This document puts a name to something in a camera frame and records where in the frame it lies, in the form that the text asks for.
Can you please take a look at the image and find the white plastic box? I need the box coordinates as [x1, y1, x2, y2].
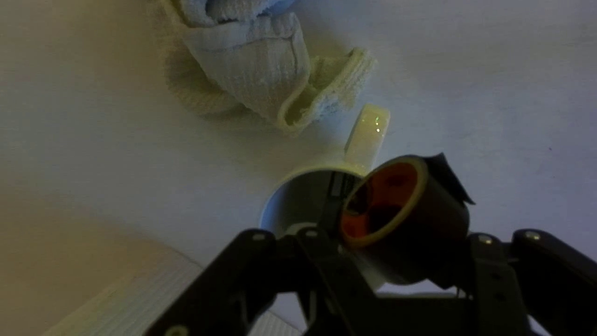
[0, 184, 306, 336]

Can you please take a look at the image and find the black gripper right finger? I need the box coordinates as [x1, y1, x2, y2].
[465, 226, 597, 336]

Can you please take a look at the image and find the white mug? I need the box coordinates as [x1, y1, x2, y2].
[258, 102, 396, 239]

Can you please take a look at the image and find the grey white cloth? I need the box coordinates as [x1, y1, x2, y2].
[157, 0, 379, 136]

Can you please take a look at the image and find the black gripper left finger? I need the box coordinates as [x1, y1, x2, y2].
[146, 171, 383, 336]

